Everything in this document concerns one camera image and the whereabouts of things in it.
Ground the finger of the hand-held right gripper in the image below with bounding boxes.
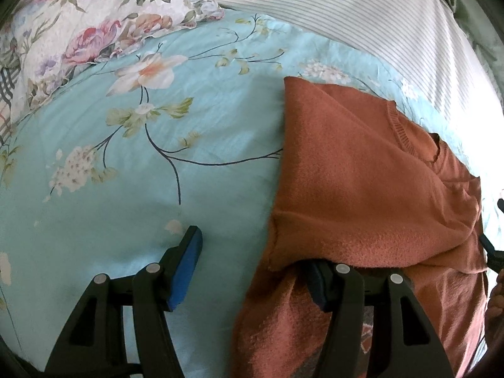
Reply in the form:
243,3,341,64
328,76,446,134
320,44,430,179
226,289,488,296
479,198,504,272

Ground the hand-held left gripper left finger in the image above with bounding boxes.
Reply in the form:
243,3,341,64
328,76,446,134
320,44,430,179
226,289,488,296
44,226,203,378

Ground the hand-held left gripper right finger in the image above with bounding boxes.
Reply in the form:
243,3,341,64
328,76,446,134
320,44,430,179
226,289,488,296
306,261,450,378

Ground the rust orange sweater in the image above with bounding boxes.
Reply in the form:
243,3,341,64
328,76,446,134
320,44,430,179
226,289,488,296
232,76,489,378

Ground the person's right hand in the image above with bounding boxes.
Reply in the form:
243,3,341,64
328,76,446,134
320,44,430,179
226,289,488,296
484,270,504,353

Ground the light blue floral bed sheet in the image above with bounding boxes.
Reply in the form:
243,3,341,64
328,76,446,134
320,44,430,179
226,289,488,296
0,8,504,375

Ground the floral ruffled pillow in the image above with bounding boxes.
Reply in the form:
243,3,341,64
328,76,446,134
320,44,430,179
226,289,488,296
0,0,226,123

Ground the green cloth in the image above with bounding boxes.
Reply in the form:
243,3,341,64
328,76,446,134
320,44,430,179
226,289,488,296
427,0,501,61

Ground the plaid cloth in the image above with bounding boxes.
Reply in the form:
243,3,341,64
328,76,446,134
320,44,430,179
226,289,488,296
0,31,24,146

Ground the white striped bedding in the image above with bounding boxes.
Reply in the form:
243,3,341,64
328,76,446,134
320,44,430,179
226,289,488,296
179,0,504,142

